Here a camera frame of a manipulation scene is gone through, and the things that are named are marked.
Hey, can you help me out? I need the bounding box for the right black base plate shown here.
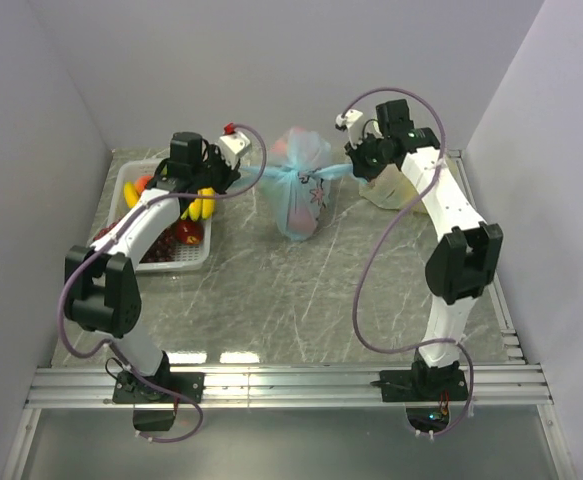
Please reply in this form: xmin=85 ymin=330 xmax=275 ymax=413
xmin=379 ymin=367 xmax=472 ymax=434

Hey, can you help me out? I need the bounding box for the yellow banana bunch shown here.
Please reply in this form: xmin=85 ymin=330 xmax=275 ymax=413
xmin=181 ymin=188 xmax=216 ymax=222

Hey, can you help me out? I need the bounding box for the small red fake apple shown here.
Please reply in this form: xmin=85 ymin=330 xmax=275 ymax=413
xmin=172 ymin=219 xmax=204 ymax=245

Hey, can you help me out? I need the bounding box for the light purple grape bunch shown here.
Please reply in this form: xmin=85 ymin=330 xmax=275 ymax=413
xmin=92 ymin=221 xmax=118 ymax=242

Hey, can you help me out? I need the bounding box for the tied green plastic bag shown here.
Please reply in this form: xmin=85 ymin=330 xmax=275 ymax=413
xmin=358 ymin=154 xmax=437 ymax=210

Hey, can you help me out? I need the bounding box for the aluminium mounting rail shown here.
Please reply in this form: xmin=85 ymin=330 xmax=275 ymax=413
xmin=25 ymin=364 xmax=553 ymax=409

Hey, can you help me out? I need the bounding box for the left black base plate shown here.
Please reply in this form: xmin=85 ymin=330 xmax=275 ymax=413
xmin=105 ymin=356 xmax=205 ymax=444

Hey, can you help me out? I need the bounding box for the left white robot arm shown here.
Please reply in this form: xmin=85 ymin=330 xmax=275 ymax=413
xmin=57 ymin=129 xmax=251 ymax=402

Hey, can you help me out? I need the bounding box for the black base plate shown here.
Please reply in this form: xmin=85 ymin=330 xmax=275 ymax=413
xmin=105 ymin=356 xmax=205 ymax=444
xmin=379 ymin=367 xmax=472 ymax=434

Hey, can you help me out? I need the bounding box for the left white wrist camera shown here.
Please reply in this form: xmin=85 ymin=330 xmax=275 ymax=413
xmin=217 ymin=123 xmax=251 ymax=169

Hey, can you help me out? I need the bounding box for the single yellow banana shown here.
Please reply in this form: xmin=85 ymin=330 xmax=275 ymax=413
xmin=122 ymin=182 xmax=140 ymax=209

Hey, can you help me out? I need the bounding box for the orange red fake peach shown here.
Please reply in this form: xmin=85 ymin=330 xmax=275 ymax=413
xmin=134 ymin=175 xmax=153 ymax=195

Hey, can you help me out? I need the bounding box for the blue printed plastic bag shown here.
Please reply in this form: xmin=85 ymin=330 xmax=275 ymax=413
xmin=256 ymin=127 xmax=353 ymax=241

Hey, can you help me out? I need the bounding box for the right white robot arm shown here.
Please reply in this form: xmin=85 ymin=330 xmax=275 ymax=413
xmin=336 ymin=100 xmax=503 ymax=402

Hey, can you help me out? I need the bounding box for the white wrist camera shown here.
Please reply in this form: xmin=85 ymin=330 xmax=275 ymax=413
xmin=335 ymin=109 xmax=366 ymax=149
xmin=217 ymin=123 xmax=251 ymax=169

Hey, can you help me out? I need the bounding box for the dark red grape bunch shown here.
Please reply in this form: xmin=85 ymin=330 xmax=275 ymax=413
xmin=140 ymin=230 xmax=176 ymax=263

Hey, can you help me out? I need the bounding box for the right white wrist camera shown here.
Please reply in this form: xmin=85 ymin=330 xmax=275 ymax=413
xmin=335 ymin=109 xmax=366 ymax=149

